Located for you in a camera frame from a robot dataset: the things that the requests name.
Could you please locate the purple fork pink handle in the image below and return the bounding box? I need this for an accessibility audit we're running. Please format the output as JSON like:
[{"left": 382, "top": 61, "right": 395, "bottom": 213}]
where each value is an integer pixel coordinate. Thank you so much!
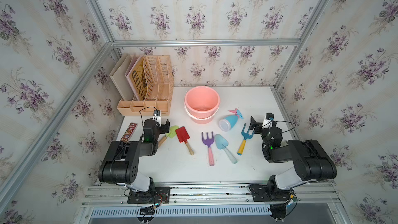
[{"left": 201, "top": 132, "right": 215, "bottom": 167}]

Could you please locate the light blue trowel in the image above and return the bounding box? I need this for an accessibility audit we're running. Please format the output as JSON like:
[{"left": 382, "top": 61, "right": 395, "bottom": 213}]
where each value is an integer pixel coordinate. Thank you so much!
[{"left": 215, "top": 134, "right": 238, "bottom": 164}]

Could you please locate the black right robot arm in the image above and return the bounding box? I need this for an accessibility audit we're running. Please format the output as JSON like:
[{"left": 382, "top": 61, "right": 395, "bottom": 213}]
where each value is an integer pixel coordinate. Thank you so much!
[{"left": 249, "top": 115, "right": 337, "bottom": 193}]

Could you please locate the red shovel wooden handle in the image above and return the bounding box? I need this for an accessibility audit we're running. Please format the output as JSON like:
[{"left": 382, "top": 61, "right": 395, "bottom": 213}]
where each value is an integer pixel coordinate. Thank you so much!
[{"left": 176, "top": 127, "right": 194, "bottom": 156}]

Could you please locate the pink plastic bucket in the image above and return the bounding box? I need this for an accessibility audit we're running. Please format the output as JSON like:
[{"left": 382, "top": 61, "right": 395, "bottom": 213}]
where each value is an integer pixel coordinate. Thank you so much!
[{"left": 183, "top": 86, "right": 220, "bottom": 124}]

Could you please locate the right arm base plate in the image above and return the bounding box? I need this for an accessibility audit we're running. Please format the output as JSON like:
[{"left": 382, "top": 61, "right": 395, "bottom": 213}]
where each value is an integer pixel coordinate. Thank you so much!
[{"left": 249, "top": 184, "right": 294, "bottom": 202}]

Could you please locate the beige folder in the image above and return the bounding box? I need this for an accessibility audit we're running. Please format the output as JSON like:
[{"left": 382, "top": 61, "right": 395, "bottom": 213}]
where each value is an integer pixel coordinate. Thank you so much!
[{"left": 110, "top": 54, "right": 134, "bottom": 101}]

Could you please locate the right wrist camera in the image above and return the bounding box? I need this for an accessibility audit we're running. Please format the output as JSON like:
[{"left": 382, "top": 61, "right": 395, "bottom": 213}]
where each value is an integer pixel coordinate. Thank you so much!
[{"left": 262, "top": 113, "right": 274, "bottom": 127}]

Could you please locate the teal fork yellow handle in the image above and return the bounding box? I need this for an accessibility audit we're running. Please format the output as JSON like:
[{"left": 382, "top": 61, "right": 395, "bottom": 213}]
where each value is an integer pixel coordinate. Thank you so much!
[{"left": 237, "top": 124, "right": 255, "bottom": 156}]

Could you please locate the beige plastic file organizer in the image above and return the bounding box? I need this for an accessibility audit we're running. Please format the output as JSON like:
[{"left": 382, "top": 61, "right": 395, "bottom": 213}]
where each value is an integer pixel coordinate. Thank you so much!
[{"left": 117, "top": 55, "right": 174, "bottom": 116}]

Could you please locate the aluminium frame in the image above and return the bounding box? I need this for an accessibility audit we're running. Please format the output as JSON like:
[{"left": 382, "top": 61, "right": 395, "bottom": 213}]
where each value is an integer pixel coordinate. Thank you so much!
[{"left": 1, "top": 0, "right": 330, "bottom": 210}]

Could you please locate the aluminium mounting rail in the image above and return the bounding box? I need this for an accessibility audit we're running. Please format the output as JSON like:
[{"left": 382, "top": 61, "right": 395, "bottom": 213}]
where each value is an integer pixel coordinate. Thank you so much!
[{"left": 81, "top": 182, "right": 341, "bottom": 207}]

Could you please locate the red brown book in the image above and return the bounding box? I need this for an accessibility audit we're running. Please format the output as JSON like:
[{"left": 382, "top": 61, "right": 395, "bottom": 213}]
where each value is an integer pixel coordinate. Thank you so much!
[{"left": 120, "top": 122, "right": 138, "bottom": 143}]

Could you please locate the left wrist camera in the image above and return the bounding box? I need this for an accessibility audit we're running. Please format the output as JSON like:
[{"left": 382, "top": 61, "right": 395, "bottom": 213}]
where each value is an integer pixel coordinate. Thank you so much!
[{"left": 152, "top": 110, "right": 161, "bottom": 125}]

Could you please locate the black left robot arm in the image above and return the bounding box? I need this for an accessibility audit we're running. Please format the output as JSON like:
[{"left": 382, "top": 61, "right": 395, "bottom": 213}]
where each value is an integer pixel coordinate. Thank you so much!
[{"left": 98, "top": 118, "right": 170, "bottom": 194}]

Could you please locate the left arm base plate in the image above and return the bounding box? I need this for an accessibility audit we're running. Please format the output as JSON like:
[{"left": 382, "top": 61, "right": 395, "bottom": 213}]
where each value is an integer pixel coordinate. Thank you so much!
[{"left": 127, "top": 187, "right": 171, "bottom": 205}]

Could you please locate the yellow vintage magazine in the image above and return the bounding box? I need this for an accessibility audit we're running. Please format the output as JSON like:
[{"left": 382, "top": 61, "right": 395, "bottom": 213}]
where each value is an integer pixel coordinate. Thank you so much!
[{"left": 125, "top": 55, "right": 147, "bottom": 101}]

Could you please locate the green trowel wooden handle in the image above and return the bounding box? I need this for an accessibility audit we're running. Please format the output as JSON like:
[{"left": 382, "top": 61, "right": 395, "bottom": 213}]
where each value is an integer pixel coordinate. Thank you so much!
[{"left": 158, "top": 126, "right": 179, "bottom": 147}]

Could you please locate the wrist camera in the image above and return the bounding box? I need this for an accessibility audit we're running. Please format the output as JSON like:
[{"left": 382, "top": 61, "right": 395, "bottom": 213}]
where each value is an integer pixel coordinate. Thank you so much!
[
  {"left": 152, "top": 110, "right": 161, "bottom": 125},
  {"left": 262, "top": 113, "right": 274, "bottom": 127}
]

